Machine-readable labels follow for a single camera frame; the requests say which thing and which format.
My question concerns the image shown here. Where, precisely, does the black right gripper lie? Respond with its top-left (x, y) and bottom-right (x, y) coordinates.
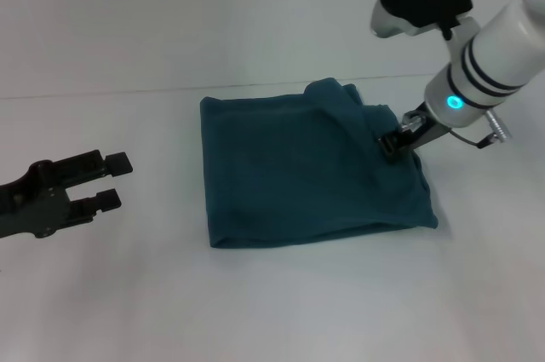
top-left (376, 100), bottom-right (453, 164)

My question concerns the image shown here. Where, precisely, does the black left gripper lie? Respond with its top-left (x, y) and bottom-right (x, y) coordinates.
top-left (0, 149), bottom-right (134, 240)

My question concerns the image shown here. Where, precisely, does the grey right gripper cable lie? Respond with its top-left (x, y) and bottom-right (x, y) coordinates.
top-left (399, 109), bottom-right (513, 151)

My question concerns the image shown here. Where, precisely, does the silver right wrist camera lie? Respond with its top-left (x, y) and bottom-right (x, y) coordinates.
top-left (369, 0), bottom-right (481, 40)

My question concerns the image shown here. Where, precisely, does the teal blue t-shirt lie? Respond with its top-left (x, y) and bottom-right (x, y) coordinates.
top-left (198, 76), bottom-right (439, 250)

